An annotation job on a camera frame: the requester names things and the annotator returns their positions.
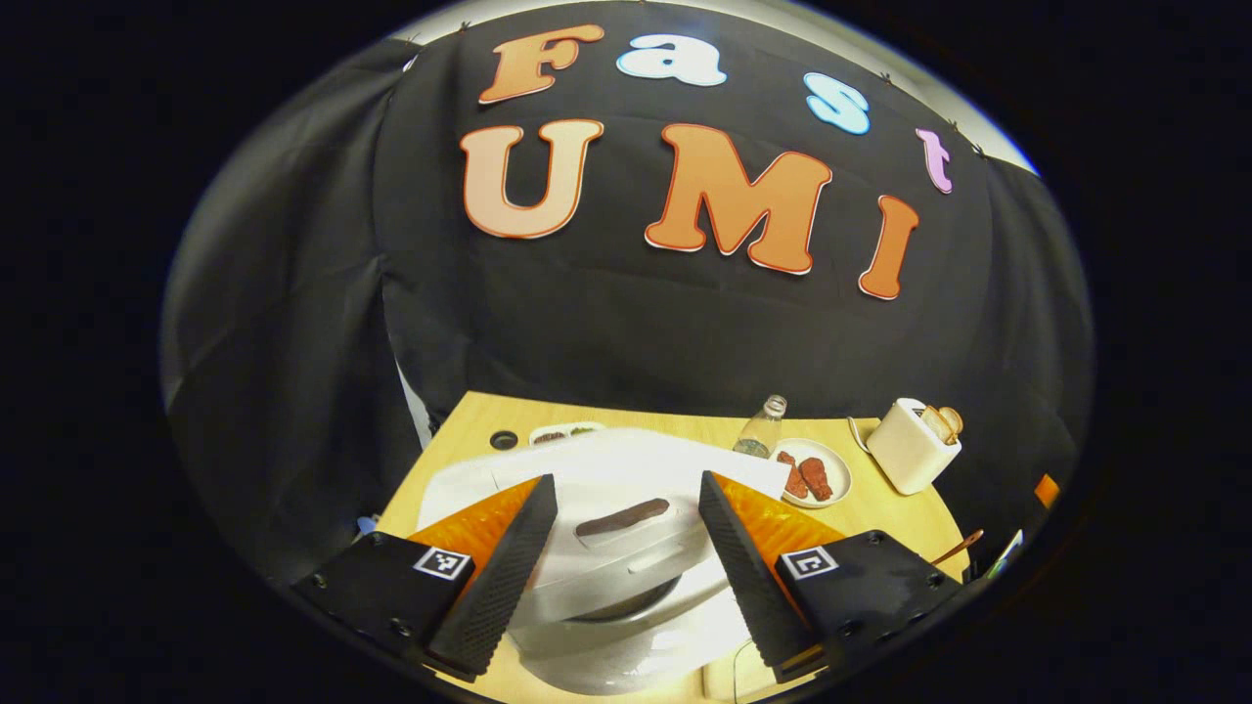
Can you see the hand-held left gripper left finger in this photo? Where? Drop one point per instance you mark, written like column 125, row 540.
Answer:
column 504, row 587

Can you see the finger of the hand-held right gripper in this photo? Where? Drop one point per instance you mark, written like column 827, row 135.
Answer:
column 1048, row 490

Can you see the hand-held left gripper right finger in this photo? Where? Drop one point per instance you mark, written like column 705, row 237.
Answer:
column 748, row 587

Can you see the brown wooden spoon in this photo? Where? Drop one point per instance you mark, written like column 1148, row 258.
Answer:
column 963, row 543

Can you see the white rice cooker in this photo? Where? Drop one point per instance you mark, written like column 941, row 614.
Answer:
column 626, row 567

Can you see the toasted bread slice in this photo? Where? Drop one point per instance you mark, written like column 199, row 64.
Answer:
column 934, row 425
column 953, row 421

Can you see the red meat piece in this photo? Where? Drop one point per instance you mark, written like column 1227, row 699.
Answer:
column 794, row 477
column 817, row 479

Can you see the round white plate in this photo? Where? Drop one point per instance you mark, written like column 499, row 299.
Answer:
column 838, row 471

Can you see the black table grommet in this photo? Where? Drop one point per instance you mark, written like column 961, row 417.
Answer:
column 503, row 439

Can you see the white toaster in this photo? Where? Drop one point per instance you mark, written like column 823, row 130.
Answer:
column 905, row 450

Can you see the white and blue device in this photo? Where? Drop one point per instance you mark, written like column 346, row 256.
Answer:
column 367, row 527

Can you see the clear glass bottle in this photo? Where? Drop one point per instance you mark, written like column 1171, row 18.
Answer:
column 763, row 435

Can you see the small white side dish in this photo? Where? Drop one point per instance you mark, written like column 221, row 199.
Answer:
column 548, row 436

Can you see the black backdrop cloth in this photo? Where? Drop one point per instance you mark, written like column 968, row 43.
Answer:
column 685, row 342

